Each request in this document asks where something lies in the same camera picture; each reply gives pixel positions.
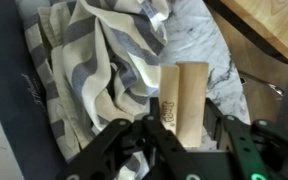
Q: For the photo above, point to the dark blue cardboard box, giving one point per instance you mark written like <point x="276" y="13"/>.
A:
<point x="7" y="66"/>

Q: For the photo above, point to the striped cream grey towel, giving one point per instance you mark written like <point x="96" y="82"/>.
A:
<point x="90" y="66"/>

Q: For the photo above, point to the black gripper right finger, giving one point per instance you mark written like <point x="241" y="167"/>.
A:
<point x="244" y="146"/>

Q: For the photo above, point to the chrome chair base leg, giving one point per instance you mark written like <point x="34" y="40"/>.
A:
<point x="275" y="89"/>

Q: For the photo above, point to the tan wooden block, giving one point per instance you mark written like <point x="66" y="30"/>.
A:
<point x="190" y="100"/>

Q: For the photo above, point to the light wooden desk top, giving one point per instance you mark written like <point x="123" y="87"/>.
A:
<point x="270" y="23"/>

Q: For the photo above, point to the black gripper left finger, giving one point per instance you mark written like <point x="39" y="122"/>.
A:
<point x="164" y="143"/>

